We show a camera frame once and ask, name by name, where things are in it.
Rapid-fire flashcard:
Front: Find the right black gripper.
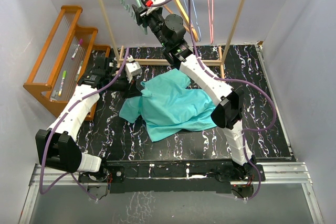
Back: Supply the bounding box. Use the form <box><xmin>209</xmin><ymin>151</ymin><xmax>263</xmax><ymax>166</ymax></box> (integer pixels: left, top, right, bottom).
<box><xmin>133</xmin><ymin>5</ymin><xmax>169</xmax><ymax>49</ymax></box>

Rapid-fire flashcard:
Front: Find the teal t shirt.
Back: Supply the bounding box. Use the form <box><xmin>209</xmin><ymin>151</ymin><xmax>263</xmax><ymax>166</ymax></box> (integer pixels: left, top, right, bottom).
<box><xmin>119</xmin><ymin>69</ymin><xmax>216</xmax><ymax>142</ymax></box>

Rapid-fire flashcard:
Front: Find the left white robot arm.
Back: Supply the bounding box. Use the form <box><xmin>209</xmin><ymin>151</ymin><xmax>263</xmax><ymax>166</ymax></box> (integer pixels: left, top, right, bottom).
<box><xmin>35</xmin><ymin>56</ymin><xmax>142</xmax><ymax>182</ymax></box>

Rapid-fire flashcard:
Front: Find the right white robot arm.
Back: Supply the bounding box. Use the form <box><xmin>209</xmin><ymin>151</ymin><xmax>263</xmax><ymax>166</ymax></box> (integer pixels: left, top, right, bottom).
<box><xmin>132</xmin><ymin>0</ymin><xmax>254</xmax><ymax>180</ymax></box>

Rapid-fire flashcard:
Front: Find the dark green marker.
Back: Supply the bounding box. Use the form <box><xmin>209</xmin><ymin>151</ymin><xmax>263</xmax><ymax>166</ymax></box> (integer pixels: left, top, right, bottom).
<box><xmin>75</xmin><ymin>60</ymin><xmax>83</xmax><ymax>82</ymax></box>

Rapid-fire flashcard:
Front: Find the green cap marker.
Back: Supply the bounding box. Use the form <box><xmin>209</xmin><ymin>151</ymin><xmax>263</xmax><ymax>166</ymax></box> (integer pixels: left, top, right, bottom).
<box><xmin>58</xmin><ymin>70</ymin><xmax>67</xmax><ymax>97</ymax></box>

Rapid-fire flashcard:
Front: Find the purple cap marker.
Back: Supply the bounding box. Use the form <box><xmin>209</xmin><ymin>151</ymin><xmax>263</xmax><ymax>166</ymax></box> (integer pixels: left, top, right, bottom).
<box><xmin>71</xmin><ymin>39</ymin><xmax>83</xmax><ymax>60</ymax></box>

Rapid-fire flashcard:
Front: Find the orange wooden tiered rack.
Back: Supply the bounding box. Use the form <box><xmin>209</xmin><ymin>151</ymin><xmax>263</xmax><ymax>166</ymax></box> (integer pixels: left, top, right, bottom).
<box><xmin>23</xmin><ymin>5</ymin><xmax>111</xmax><ymax>117</ymax></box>

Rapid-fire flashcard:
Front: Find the grey small block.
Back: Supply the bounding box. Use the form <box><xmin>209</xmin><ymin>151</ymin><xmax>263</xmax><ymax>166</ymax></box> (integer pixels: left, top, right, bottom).
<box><xmin>50</xmin><ymin>90</ymin><xmax>59</xmax><ymax>101</ymax></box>

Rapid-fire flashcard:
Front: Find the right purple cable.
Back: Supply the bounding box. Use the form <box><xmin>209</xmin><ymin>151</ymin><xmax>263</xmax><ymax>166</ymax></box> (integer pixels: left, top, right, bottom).
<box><xmin>157</xmin><ymin>0</ymin><xmax>276</xmax><ymax>201</ymax></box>

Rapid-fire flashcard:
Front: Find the purple cable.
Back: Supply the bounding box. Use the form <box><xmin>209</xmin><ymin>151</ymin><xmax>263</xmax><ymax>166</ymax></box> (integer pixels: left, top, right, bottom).
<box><xmin>39</xmin><ymin>47</ymin><xmax>133</xmax><ymax>201</ymax></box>
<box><xmin>157</xmin><ymin>0</ymin><xmax>276</xmax><ymax>201</ymax></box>

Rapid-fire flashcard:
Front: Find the pink wire hanger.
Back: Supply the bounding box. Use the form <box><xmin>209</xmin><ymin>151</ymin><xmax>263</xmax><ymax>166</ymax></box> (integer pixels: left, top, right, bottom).
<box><xmin>207</xmin><ymin>0</ymin><xmax>214</xmax><ymax>44</ymax></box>

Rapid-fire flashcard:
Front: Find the wooden clothes rack frame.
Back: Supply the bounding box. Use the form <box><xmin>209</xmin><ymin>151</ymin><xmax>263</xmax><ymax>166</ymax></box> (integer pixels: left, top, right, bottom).
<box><xmin>88</xmin><ymin>0</ymin><xmax>256</xmax><ymax>78</ymax></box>

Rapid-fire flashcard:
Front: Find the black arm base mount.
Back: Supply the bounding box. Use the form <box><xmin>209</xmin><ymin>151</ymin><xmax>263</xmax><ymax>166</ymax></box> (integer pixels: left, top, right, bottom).
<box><xmin>79</xmin><ymin>159</ymin><xmax>265</xmax><ymax>194</ymax></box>

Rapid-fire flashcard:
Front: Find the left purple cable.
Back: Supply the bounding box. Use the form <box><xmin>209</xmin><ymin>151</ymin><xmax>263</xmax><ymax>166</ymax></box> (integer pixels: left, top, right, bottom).
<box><xmin>39</xmin><ymin>47</ymin><xmax>133</xmax><ymax>201</ymax></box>

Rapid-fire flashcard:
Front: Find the aluminium rail frame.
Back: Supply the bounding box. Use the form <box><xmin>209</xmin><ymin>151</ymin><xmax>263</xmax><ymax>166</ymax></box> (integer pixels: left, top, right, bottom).
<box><xmin>19</xmin><ymin>163</ymin><xmax>324</xmax><ymax>223</ymax></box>

